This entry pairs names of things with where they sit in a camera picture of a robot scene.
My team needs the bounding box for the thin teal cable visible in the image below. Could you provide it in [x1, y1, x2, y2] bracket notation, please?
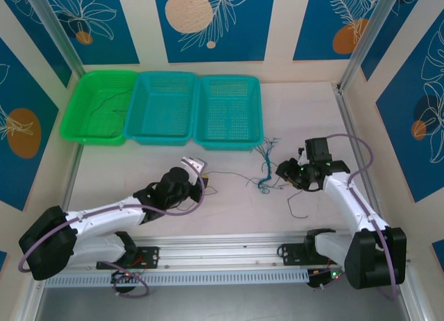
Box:
[254, 136, 282, 196]

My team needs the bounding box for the thin black cable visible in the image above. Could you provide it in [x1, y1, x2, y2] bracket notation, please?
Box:
[89, 88, 135, 139]

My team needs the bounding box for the teal plastic mesh basket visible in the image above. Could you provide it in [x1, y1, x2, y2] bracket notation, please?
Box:
[192, 74, 264, 152]
[123, 71, 199, 148]

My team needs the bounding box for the small controller board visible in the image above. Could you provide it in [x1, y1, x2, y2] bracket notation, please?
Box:
[110, 270, 142, 288]
[307, 268, 344, 290]

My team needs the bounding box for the green plastic mesh basket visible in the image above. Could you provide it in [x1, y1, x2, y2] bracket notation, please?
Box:
[59, 70, 139, 147]

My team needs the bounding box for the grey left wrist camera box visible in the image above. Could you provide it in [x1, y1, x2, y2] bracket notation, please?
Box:
[180, 156, 210, 178]

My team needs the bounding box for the thin grey blue cable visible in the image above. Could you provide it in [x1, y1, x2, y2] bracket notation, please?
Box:
[287, 190, 309, 220]

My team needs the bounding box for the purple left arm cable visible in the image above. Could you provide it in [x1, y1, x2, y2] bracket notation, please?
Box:
[17, 163, 205, 274]

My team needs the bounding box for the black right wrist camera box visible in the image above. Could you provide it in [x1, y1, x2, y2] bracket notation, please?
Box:
[297, 137, 333, 164]

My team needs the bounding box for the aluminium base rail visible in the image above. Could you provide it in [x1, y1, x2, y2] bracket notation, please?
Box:
[65, 232, 410, 270]

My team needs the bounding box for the white slotted cable duct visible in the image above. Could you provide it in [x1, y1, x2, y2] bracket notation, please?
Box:
[44, 268, 309, 289]

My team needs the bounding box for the blue floral wall panel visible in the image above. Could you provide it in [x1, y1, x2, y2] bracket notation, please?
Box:
[0, 36, 60, 211]
[41, 0, 140, 66]
[375, 17, 444, 203]
[293, 0, 386, 62]
[153, 0, 277, 63]
[0, 0, 73, 89]
[360, 0, 427, 82]

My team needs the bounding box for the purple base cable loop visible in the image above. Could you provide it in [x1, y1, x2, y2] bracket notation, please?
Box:
[103, 261, 151, 297]

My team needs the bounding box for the aluminium frame post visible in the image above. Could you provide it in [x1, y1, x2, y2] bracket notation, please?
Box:
[23, 0, 87, 80]
[336, 0, 412, 92]

